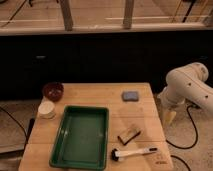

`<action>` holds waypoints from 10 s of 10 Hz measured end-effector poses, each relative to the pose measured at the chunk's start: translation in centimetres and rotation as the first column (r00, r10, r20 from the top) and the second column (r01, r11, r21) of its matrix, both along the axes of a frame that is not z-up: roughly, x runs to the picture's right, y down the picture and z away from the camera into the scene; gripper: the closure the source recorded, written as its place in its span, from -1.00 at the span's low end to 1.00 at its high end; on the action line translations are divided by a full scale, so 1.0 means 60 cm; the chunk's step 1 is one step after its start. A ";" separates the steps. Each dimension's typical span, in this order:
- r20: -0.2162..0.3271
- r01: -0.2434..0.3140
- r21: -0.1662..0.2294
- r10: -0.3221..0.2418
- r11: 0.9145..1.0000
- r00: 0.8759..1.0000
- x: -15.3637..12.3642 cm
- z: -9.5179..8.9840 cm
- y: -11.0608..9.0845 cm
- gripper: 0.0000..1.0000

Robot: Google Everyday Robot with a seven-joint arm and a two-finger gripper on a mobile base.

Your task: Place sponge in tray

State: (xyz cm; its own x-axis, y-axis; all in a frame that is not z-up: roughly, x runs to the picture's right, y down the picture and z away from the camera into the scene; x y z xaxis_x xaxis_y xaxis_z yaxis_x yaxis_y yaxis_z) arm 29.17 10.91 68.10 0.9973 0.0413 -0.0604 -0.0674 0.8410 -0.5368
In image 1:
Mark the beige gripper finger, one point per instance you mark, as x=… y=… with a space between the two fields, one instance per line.
x=168 y=116

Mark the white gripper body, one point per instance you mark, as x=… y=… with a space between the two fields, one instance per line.
x=169 y=98

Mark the blue sponge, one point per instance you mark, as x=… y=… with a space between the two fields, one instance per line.
x=130 y=96

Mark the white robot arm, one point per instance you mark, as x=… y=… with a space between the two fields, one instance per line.
x=185 y=83

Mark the green plastic tray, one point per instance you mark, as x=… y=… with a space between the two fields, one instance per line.
x=81 y=139

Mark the wooden block brush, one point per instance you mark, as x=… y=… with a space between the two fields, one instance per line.
x=129 y=134

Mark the dark red bowl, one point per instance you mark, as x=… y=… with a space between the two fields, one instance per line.
x=53 y=91

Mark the white round container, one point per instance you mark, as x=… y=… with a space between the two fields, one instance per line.
x=46 y=109

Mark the white handled dish brush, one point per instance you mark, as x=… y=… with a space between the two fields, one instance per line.
x=116 y=155

